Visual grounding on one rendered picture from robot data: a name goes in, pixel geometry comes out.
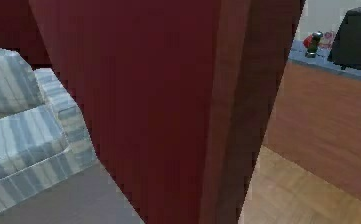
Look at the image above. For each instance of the brown wooden door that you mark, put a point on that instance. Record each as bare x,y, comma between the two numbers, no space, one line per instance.
241,100

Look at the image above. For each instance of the brown wooden counter cabinet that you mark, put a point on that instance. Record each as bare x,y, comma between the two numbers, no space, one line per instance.
321,126

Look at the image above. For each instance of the red round food item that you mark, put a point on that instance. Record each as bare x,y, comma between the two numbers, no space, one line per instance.
307,41

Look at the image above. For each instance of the dark green bottle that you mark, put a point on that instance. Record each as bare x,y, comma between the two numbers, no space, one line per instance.
313,45

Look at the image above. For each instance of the grey striped sofa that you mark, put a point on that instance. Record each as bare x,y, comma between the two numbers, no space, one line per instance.
24,140

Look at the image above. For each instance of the pink patterned item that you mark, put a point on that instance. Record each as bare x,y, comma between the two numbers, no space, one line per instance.
327,40

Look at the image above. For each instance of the black box appliance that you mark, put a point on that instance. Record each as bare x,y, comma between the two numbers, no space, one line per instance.
354,40

